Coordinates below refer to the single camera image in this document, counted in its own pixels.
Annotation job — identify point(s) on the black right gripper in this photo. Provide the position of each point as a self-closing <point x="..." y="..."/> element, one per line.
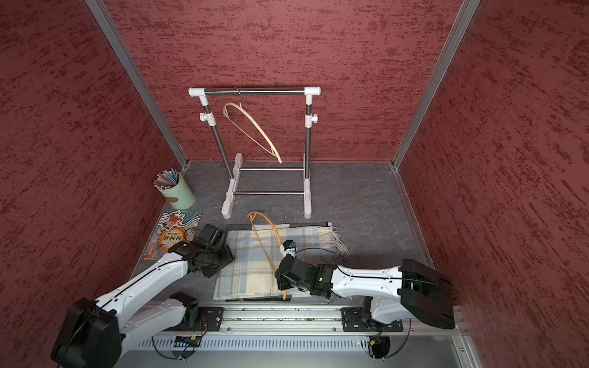
<point x="281" y="282"/>

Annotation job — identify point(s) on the orange wooden hanger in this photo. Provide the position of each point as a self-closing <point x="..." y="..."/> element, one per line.
<point x="264" y="257"/>

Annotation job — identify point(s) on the colourful illustrated booklet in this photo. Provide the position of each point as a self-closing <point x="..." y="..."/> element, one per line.
<point x="172" y="227"/>

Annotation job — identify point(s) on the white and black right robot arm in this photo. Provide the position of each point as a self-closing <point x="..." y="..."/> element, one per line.
<point x="411" y="290"/>

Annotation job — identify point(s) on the green cup with pencils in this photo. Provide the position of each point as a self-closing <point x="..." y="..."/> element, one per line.
<point x="175" y="190"/>

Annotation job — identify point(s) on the blue cream plaid fringed scarf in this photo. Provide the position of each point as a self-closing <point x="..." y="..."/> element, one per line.
<point x="257" y="262"/>

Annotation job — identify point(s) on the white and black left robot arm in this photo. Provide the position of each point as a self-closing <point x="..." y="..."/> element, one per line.
<point x="97" y="333"/>

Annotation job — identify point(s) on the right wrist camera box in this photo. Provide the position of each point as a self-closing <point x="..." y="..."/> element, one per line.
<point x="288" y="247"/>

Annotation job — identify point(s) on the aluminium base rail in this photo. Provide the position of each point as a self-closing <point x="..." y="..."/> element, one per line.
<point x="290" y="319"/>

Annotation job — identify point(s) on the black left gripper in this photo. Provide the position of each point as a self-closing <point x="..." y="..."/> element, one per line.
<point x="227" y="259"/>

